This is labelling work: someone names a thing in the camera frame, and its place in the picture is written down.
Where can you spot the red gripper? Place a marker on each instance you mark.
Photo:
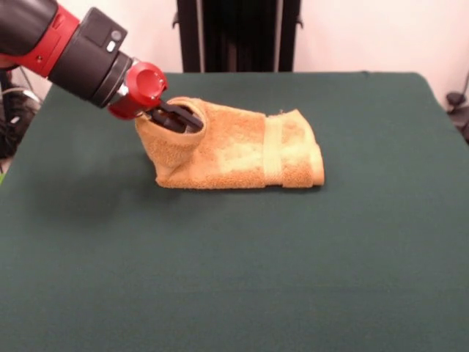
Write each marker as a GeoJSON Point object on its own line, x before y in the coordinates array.
{"type": "Point", "coordinates": [144, 84]}

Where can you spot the dark green table cloth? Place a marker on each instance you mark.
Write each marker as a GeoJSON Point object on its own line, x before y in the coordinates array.
{"type": "Point", "coordinates": [220, 275]}

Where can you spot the tan terry towel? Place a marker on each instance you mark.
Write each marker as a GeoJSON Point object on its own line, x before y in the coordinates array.
{"type": "Point", "coordinates": [238, 161]}

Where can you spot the black metal frame stand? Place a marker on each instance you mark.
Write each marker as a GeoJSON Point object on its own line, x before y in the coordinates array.
{"type": "Point", "coordinates": [242, 36]}

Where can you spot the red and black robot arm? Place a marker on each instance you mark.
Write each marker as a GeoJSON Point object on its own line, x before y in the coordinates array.
{"type": "Point", "coordinates": [73, 58]}

